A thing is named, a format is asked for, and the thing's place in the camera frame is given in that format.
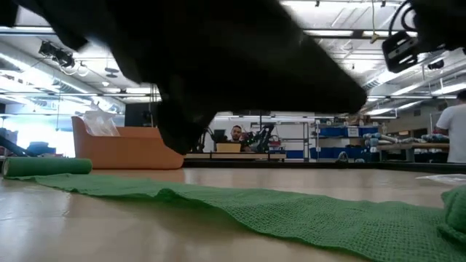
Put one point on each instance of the black lab robot arm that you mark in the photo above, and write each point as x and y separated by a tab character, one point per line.
260	138
219	136

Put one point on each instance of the black ceiling-mounted device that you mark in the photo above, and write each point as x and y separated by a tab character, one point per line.
58	54

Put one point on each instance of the black aluminium table frame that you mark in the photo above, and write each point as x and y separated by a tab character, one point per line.
291	164

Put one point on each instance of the wooden workbench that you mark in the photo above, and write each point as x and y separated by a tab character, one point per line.
411	146

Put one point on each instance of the tan cardboard box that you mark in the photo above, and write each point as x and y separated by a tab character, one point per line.
227	147

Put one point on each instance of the orange plastic bin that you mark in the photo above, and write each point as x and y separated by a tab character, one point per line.
120	153

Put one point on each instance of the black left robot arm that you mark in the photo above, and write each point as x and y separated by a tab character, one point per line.
83	18

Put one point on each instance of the person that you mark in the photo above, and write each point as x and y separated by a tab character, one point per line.
236	132
455	127

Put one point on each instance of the shelf with blue bins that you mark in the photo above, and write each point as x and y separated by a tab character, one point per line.
338	131

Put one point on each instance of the low wooden table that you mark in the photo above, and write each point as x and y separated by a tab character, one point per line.
255	155

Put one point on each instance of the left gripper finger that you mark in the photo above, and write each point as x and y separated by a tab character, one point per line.
287	47
276	98

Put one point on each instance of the black monitor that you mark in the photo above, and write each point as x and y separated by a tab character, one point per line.
136	114

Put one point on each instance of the grey blue fabric rolls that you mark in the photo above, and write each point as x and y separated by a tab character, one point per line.
433	138

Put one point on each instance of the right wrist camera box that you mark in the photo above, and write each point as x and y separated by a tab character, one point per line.
400	52

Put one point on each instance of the green elastic bandage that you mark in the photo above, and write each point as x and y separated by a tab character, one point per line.
291	214

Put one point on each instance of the black ceiling dome camera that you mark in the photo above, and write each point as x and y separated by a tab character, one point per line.
435	64

